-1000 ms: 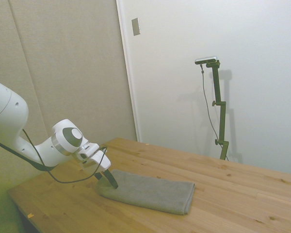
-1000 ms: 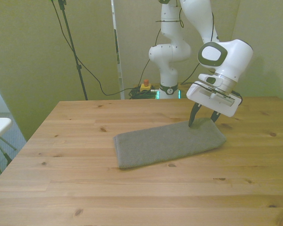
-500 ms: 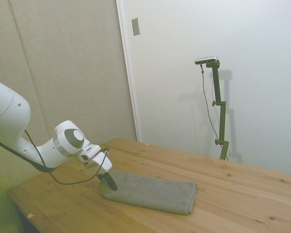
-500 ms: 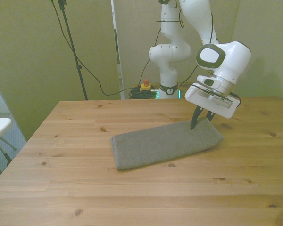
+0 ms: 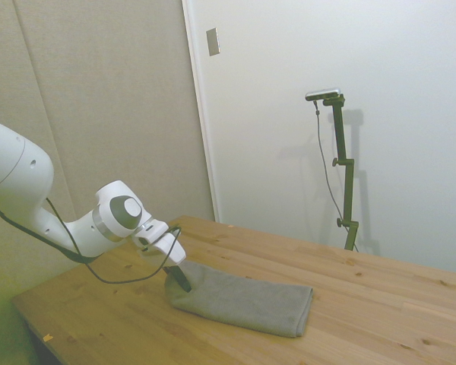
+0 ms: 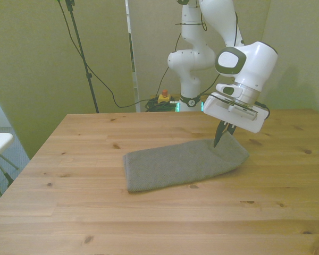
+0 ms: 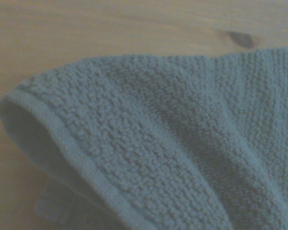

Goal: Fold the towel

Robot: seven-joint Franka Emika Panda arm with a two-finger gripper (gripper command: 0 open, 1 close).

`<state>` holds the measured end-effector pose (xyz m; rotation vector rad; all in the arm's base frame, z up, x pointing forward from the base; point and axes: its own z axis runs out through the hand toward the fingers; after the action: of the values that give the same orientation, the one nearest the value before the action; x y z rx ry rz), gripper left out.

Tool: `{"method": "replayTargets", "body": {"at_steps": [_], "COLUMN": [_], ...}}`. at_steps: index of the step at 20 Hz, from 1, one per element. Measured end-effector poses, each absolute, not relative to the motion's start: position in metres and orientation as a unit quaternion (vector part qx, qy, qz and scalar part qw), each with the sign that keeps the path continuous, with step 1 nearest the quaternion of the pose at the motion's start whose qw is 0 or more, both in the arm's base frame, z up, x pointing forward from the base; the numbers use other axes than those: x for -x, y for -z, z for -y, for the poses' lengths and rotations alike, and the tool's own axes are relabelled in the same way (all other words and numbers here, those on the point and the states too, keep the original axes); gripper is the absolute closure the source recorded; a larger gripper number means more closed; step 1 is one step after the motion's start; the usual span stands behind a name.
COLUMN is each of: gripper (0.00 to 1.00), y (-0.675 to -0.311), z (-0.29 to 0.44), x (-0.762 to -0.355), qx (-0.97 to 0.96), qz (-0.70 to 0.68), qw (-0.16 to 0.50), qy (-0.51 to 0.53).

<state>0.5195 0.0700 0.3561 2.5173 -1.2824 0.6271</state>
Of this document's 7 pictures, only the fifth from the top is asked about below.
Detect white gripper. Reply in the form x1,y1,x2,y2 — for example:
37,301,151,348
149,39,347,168
136,232,193,294

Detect grey towel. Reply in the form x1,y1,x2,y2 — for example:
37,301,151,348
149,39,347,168
163,261,315,338

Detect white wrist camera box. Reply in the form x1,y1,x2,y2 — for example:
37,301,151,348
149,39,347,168
133,219,171,249

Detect white door frame trim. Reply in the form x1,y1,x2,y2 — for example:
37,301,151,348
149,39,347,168
181,0,222,224

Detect dark green camera stand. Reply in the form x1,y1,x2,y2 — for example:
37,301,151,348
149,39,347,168
322,94,360,252

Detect silver exterior camera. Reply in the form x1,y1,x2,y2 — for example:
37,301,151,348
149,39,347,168
305,87,343,103

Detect grey wall switch plate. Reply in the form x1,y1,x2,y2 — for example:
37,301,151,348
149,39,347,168
205,27,222,58

